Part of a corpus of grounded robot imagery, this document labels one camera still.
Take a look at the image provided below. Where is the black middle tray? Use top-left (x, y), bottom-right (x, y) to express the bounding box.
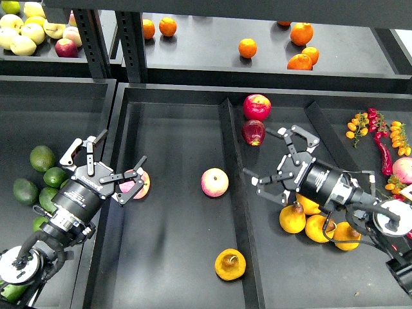
top-left (88, 84), bottom-right (411, 308)

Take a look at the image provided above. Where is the dark red apple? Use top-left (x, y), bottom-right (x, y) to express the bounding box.
top-left (241, 120), bottom-right (266, 147)

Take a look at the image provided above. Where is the red chili pepper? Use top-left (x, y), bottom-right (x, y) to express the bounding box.
top-left (373, 131), bottom-right (393, 176)

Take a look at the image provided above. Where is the pink apple centre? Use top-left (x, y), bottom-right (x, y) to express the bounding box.
top-left (201, 168), bottom-right (229, 198)

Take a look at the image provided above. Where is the green avocado middle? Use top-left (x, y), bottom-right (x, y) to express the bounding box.
top-left (39, 187), bottom-right (58, 214)

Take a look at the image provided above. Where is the dark green avocado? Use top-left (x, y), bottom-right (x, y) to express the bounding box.
top-left (43, 167), bottom-right (68, 188)

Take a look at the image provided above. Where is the yellow cherry tomato bunch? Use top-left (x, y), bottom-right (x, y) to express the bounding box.
top-left (389, 120), bottom-right (411, 156)

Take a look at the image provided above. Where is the large orange right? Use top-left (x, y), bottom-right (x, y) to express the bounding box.
top-left (290, 23), bottom-right (314, 46)

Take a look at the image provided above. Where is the small orange right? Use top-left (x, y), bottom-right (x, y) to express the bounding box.
top-left (302, 46), bottom-right (320, 66)

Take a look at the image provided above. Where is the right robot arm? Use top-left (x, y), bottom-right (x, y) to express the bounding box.
top-left (243, 125), bottom-right (411, 295)

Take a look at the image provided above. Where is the dark avocado far left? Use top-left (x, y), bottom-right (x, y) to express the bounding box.
top-left (13, 178), bottom-right (39, 206)

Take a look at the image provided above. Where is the orange centre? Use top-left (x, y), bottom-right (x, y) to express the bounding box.
top-left (238, 38), bottom-right (258, 59)

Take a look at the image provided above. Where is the red apple on shelf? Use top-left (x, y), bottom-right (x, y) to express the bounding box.
top-left (55, 38), bottom-right (79, 58)

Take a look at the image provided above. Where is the red cherry tomato bunch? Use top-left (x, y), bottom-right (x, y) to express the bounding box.
top-left (367, 108), bottom-right (389, 139)

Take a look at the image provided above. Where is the pink peach right edge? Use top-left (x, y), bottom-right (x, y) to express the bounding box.
top-left (393, 157), bottom-right (412, 185)

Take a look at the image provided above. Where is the yellow pear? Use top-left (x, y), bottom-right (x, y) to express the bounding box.
top-left (333, 221), bottom-right (361, 251)
top-left (214, 248), bottom-right (247, 281)
top-left (304, 214), bottom-right (337, 243)
top-left (279, 202), bottom-right (306, 234)
top-left (295, 193), bottom-right (321, 216)

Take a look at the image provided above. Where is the pile of yellow apples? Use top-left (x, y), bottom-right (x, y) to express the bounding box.
top-left (1, 1), bottom-right (66, 56)

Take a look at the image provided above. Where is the black upper shelf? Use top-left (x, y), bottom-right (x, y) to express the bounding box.
top-left (1, 1), bottom-right (411, 93)

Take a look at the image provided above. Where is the bright red apple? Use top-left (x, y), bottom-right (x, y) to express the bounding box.
top-left (243, 94), bottom-right (272, 122)

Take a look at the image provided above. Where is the mixed cherry tomato cluster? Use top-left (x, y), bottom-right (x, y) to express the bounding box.
top-left (373, 175), bottom-right (411, 237)

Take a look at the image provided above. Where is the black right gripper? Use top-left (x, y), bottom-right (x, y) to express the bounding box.
top-left (242, 125), bottom-right (355, 212)

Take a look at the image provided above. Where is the pink apple on shelf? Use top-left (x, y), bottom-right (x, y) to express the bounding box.
top-left (62, 26), bottom-right (82, 48)

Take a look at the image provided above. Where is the green avocado top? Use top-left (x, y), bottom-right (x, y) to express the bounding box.
top-left (30, 145), bottom-right (56, 173)

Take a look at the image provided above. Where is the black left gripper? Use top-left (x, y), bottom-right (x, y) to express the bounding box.
top-left (51, 129), bottom-right (148, 230)

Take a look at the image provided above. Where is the black left tray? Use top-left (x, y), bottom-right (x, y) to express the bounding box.
top-left (1, 76), bottom-right (117, 308)

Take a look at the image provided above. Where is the green avocado bottom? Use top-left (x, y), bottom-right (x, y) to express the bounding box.
top-left (32, 216), bottom-right (48, 232)

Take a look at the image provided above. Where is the pink apple left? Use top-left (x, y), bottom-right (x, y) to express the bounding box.
top-left (119, 171), bottom-right (151, 200)

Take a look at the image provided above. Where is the orange front right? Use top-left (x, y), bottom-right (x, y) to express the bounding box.
top-left (287, 53), bottom-right (313, 70)

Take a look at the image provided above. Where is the orange left edge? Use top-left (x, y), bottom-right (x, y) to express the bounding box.
top-left (142, 19), bottom-right (156, 40)

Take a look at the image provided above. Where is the light green avocado upper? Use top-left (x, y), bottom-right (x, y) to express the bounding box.
top-left (60, 179), bottom-right (70, 189)

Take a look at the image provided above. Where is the orange cherry tomato bunch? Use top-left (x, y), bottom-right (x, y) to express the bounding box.
top-left (345, 112), bottom-right (369, 148)

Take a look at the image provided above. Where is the black tray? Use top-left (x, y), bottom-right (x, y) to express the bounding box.
top-left (1, 76), bottom-right (117, 308)
top-left (88, 84), bottom-right (411, 308)

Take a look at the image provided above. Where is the black shelf post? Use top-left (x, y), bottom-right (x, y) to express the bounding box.
top-left (115, 11), bottom-right (149, 84)

